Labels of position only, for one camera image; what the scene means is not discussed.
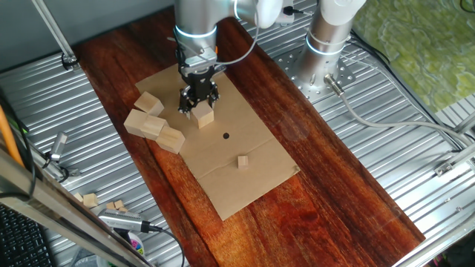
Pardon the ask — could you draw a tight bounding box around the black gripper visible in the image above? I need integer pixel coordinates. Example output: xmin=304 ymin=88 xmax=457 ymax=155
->
xmin=177 ymin=66 xmax=221 ymax=119

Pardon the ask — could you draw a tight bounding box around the brown cardboard sheet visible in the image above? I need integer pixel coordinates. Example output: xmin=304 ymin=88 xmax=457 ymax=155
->
xmin=135 ymin=62 xmax=301 ymax=222

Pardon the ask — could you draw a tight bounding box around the white power strip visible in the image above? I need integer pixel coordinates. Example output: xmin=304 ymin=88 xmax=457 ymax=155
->
xmin=275 ymin=4 xmax=296 ymax=27

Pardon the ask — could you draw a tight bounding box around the reddish brown wooden board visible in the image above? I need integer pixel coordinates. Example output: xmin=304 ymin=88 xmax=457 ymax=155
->
xmin=72 ymin=0 xmax=427 ymax=267

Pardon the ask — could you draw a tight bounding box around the silver robot mounting plate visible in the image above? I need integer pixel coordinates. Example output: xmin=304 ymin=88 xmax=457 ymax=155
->
xmin=275 ymin=47 xmax=357 ymax=104

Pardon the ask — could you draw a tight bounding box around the thin metal stand rod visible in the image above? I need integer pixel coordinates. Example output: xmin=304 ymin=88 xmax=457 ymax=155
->
xmin=30 ymin=0 xmax=81 ymax=72

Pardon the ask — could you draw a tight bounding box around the orange tube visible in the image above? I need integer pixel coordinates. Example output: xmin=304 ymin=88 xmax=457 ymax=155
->
xmin=0 ymin=105 xmax=24 ymax=168

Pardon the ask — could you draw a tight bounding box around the black keyboard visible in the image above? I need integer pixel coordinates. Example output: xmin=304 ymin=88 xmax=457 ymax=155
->
xmin=0 ymin=205 xmax=56 ymax=267

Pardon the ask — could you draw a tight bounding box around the silver camera mount bracket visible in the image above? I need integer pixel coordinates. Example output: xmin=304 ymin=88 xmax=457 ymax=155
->
xmin=180 ymin=46 xmax=220 ymax=77

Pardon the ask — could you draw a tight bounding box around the light grey arm cable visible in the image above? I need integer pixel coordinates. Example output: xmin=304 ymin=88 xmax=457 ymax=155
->
xmin=214 ymin=0 xmax=260 ymax=67

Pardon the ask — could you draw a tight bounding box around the power cord with black plug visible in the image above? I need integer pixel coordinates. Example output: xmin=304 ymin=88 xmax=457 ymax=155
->
xmin=282 ymin=4 xmax=312 ymax=18

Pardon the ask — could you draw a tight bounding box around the grey cable with metal connector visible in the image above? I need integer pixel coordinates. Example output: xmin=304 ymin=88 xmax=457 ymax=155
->
xmin=323 ymin=73 xmax=475 ymax=146

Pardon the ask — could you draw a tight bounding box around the black camera cable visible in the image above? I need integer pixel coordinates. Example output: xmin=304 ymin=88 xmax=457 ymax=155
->
xmin=140 ymin=221 xmax=186 ymax=267

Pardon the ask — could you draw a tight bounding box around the silver ridged camera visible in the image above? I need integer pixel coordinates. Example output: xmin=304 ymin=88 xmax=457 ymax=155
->
xmin=97 ymin=208 xmax=151 ymax=234

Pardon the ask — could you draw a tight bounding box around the silver camera on stand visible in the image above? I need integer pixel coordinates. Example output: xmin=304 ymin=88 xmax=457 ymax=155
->
xmin=49 ymin=131 xmax=70 ymax=163

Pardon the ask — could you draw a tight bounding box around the metal camera stand bracket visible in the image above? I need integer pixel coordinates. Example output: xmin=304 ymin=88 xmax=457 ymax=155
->
xmin=27 ymin=146 xmax=82 ymax=183

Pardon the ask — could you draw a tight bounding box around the aluminium frame beam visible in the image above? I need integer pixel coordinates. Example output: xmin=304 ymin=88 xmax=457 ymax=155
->
xmin=0 ymin=146 xmax=155 ymax=267

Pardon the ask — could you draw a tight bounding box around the aluminium profile rail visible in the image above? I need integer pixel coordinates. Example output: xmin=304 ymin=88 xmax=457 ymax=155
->
xmin=433 ymin=142 xmax=475 ymax=178
xmin=452 ymin=111 xmax=475 ymax=135

